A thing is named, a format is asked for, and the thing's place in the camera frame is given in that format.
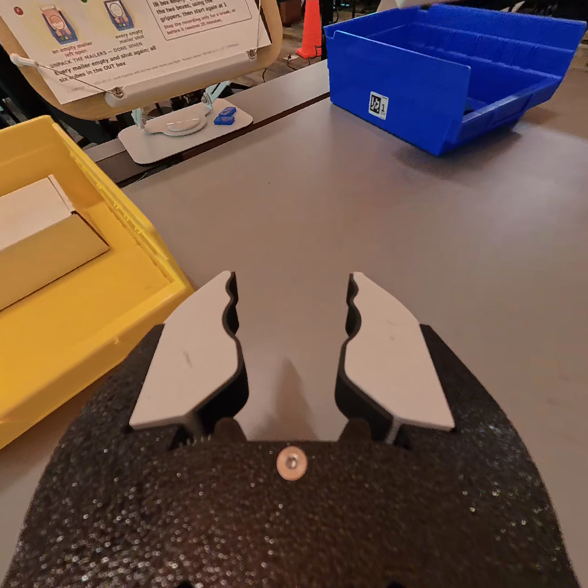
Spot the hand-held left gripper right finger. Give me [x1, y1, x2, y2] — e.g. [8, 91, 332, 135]
[334, 271, 456, 445]

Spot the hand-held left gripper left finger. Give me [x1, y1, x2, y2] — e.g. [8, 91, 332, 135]
[129, 270, 250, 438]

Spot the yellow plastic bin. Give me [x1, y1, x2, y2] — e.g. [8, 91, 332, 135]
[0, 115, 194, 450]

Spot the white cardboard mailer box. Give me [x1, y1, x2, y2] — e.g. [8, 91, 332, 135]
[0, 175, 111, 312]

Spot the blue plastic bin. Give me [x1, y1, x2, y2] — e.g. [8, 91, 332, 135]
[323, 4, 588, 158]

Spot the white sign stand base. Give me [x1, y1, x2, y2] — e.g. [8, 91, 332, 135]
[118, 97, 254, 165]

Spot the printed instruction sheet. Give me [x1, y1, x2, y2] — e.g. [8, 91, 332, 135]
[0, 0, 273, 106]

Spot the rounded wooden sign board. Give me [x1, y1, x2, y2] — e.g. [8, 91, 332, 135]
[0, 0, 284, 121]

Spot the orange traffic cone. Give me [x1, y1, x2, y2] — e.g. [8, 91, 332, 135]
[296, 0, 323, 59]

